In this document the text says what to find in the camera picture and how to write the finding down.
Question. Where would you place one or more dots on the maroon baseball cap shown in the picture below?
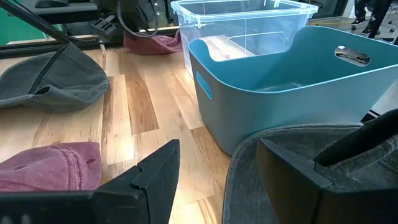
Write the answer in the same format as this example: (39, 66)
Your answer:
(46, 168)
(149, 46)

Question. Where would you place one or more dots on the person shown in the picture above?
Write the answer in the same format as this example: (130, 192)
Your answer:
(377, 15)

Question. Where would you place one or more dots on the dark grey baseball cap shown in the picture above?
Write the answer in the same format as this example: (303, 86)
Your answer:
(68, 77)
(245, 174)

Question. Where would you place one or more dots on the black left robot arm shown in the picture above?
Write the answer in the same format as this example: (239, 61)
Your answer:
(133, 9)

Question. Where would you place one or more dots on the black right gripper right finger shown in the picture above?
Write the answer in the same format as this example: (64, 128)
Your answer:
(292, 193)

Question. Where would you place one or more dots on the teal plastic bin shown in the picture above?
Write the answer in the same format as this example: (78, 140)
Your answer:
(248, 118)

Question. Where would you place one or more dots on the dark desk surface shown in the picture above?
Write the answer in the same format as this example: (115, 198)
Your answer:
(62, 15)

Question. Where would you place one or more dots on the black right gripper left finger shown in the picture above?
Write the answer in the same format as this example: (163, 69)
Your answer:
(146, 186)

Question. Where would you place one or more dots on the clear plastic bin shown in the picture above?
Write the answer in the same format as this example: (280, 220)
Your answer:
(236, 18)

